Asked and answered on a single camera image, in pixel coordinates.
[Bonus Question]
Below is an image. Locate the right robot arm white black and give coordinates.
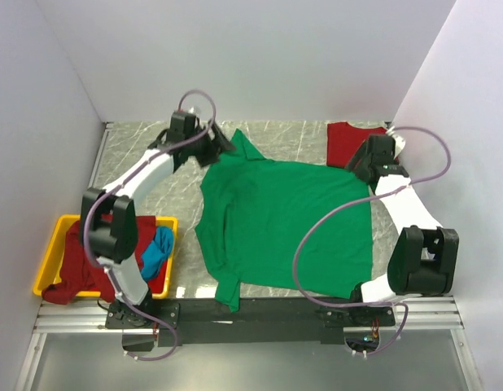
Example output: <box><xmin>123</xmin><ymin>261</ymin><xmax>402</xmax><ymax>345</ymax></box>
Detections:
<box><xmin>345</xmin><ymin>134</ymin><xmax>459</xmax><ymax>325</ymax></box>

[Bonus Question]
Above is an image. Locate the crumpled red t shirt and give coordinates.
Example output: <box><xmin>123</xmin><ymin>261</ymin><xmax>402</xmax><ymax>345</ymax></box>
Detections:
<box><xmin>42</xmin><ymin>216</ymin><xmax>157</xmax><ymax>305</ymax></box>

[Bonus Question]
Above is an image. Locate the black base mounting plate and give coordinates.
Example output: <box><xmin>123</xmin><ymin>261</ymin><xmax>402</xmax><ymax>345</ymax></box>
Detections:
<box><xmin>104</xmin><ymin>296</ymin><xmax>399</xmax><ymax>352</ymax></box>

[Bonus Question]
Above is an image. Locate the green t shirt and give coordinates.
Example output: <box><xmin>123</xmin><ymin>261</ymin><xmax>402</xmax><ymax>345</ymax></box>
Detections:
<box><xmin>195</xmin><ymin>131</ymin><xmax>374</xmax><ymax>311</ymax></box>

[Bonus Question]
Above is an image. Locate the blue t shirt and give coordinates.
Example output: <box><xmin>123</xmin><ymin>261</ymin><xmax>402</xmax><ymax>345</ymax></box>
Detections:
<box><xmin>141</xmin><ymin>226</ymin><xmax>174</xmax><ymax>282</ymax></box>

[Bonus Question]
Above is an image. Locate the folded red t shirt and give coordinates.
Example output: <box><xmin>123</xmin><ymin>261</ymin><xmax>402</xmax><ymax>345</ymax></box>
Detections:
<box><xmin>326</xmin><ymin>122</ymin><xmax>386</xmax><ymax>169</ymax></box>

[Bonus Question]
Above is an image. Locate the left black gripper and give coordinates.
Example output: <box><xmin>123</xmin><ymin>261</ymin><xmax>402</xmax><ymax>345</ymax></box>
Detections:
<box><xmin>186</xmin><ymin>121</ymin><xmax>236</xmax><ymax>169</ymax></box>

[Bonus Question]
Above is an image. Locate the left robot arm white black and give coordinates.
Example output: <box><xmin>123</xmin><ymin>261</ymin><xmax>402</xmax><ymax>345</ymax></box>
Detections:
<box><xmin>80</xmin><ymin>123</ymin><xmax>235</xmax><ymax>327</ymax></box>

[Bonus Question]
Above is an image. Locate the yellow plastic bin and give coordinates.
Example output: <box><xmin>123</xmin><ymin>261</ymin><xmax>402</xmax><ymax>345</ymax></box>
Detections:
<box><xmin>33</xmin><ymin>214</ymin><xmax>179</xmax><ymax>305</ymax></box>

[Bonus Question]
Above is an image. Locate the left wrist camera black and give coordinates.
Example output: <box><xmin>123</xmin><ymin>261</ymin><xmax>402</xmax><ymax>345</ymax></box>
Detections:
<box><xmin>169</xmin><ymin>110</ymin><xmax>197</xmax><ymax>135</ymax></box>

